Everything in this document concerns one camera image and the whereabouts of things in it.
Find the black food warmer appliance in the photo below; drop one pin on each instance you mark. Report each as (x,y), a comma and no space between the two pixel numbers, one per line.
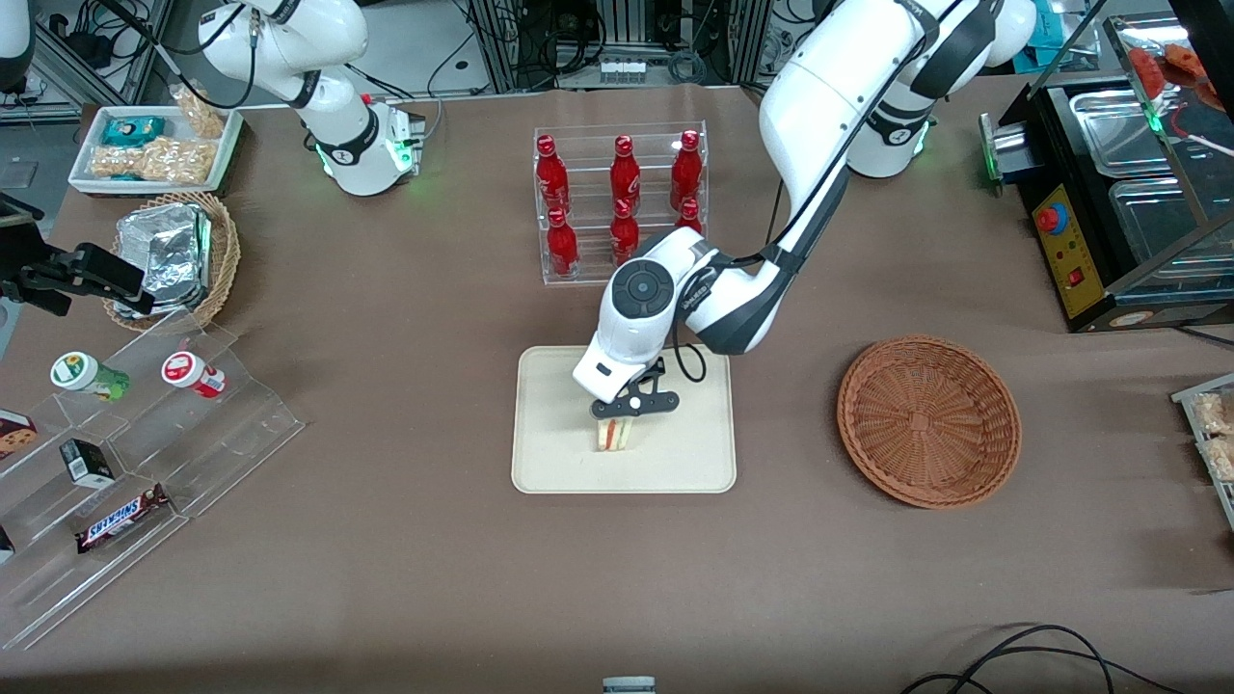
(1089,241)

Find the white tray of pastries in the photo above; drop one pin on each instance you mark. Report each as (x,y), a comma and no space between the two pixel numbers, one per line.
(1217,424)

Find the teal snack packet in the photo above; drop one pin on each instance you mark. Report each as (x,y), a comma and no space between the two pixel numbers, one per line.
(133,130)

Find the brown table cover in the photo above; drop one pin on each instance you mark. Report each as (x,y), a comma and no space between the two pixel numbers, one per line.
(386,434)

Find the clear acrylic stepped display shelf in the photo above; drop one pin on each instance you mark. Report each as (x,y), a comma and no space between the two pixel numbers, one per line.
(222,424)

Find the green lidded snack cup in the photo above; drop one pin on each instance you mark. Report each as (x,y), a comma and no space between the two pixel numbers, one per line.
(82,374)

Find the triangle sandwich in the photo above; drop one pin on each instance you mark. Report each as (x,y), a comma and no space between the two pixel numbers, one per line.
(615,436)

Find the red lidded snack cup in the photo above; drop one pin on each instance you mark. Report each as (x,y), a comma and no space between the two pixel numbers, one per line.
(188,371)

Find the cookie box with brown print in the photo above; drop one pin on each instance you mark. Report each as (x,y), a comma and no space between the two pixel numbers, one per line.
(14,434)

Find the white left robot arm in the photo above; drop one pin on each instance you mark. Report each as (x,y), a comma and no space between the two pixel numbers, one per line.
(819,96)

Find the wicker basket holding foil container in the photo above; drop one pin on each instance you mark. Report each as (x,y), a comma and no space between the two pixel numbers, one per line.
(227,255)

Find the white snack tray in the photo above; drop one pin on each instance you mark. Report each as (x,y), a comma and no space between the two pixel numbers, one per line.
(87,178)

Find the red soda bottle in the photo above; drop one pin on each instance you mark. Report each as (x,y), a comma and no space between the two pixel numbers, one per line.
(686,169)
(689,217)
(551,173)
(562,246)
(625,236)
(625,173)

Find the small clear bag of crackers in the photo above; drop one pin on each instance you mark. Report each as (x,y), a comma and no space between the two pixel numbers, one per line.
(201,114)

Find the aluminium foil food container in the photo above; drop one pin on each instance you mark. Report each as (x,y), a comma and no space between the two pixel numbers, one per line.
(169,255)

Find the white power strip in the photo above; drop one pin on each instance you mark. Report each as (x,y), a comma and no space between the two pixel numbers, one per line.
(622,69)

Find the clear acrylic bottle rack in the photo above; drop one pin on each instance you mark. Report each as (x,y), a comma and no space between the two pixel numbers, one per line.
(588,193)

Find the Snickers chocolate bar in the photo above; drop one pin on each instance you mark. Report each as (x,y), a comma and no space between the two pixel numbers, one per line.
(120,520)

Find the silver cylinder with green light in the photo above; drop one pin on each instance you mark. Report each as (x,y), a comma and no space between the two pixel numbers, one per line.
(1005,152)

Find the cream rectangular plastic tray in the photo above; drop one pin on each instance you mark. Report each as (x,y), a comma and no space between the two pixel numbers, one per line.
(569,463)

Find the empty brown wicker basket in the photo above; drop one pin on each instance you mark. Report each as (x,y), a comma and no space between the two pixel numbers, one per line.
(925,424)

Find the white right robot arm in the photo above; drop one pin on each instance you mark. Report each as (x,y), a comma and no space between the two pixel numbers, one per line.
(337,125)

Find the grey device at table edge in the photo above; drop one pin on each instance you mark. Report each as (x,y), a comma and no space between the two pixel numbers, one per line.
(629,685)

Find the small black carton box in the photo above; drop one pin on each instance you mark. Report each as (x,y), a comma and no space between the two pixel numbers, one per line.
(89,465)

